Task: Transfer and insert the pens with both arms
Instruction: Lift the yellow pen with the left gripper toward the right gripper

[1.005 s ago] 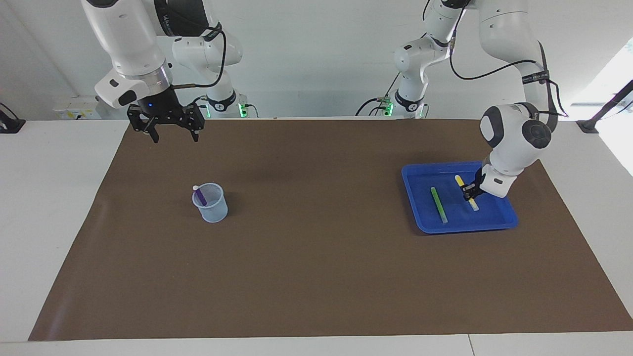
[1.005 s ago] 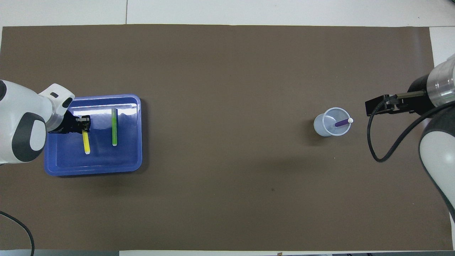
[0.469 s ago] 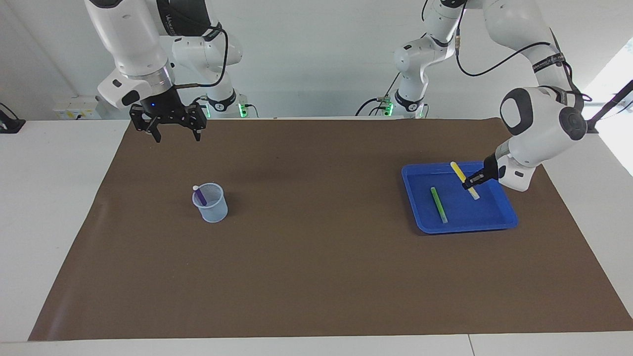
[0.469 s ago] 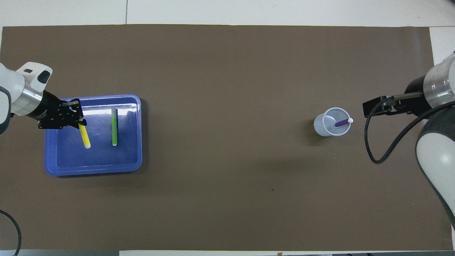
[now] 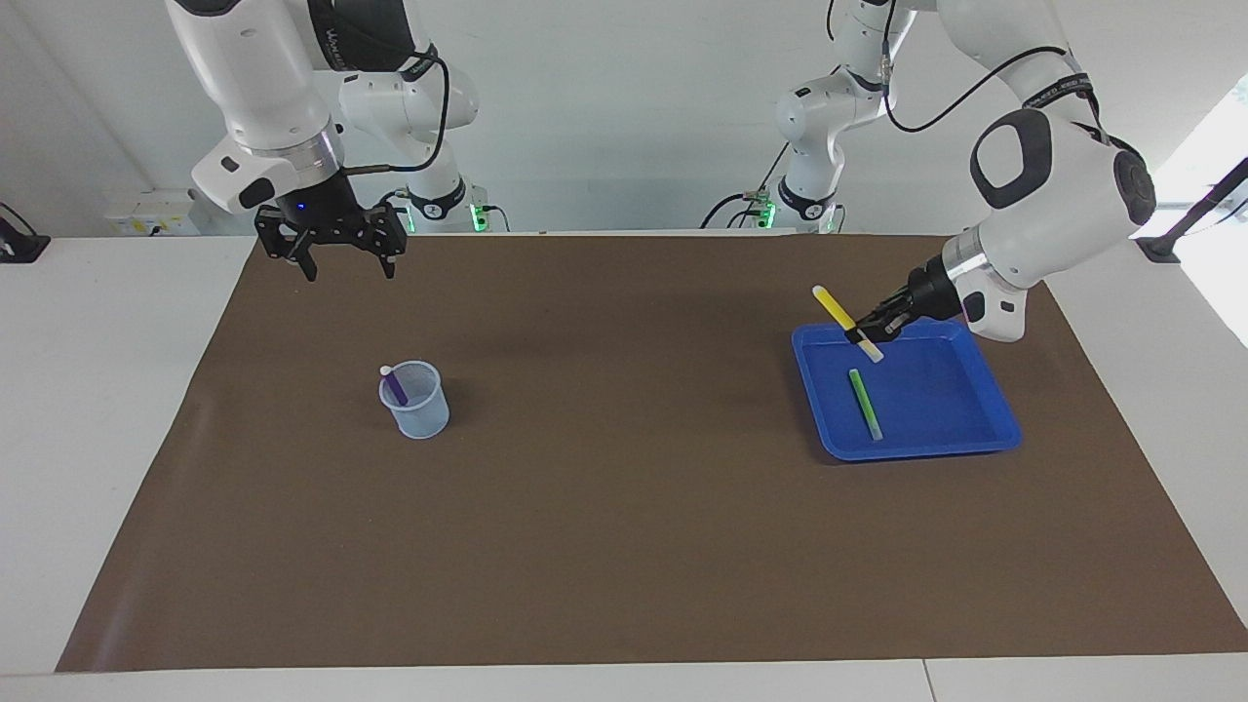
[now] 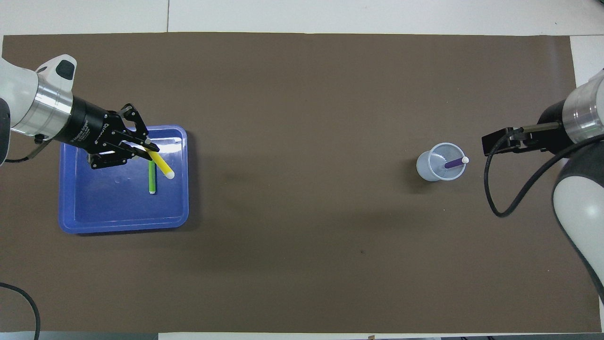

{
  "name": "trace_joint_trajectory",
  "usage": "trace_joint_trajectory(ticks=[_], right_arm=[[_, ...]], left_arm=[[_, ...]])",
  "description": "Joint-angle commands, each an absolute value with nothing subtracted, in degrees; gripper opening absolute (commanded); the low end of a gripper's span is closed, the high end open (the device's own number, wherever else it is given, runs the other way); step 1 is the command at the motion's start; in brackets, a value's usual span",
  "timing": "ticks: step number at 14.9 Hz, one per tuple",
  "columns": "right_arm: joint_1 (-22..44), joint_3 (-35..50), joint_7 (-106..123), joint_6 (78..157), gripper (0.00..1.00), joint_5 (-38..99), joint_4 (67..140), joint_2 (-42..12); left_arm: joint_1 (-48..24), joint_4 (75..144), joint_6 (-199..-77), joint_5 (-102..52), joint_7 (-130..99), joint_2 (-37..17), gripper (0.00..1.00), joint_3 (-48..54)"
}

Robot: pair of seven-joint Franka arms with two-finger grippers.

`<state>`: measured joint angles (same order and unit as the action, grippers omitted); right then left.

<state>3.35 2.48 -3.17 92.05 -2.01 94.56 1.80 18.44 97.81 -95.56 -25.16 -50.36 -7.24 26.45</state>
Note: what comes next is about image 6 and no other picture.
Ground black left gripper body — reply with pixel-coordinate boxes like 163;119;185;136
59;96;129;156

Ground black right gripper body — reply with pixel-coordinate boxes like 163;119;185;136
537;99;574;154

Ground yellow marker pen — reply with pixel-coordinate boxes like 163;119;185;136
146;149;176;180

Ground blue plastic tray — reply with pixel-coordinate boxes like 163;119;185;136
58;125;190;235

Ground light blue mesh pen cup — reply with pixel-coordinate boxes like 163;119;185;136
416;142;468;182

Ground brown table mat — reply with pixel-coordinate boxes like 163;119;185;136
0;32;602;333

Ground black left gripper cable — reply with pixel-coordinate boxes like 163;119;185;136
0;136;52;164

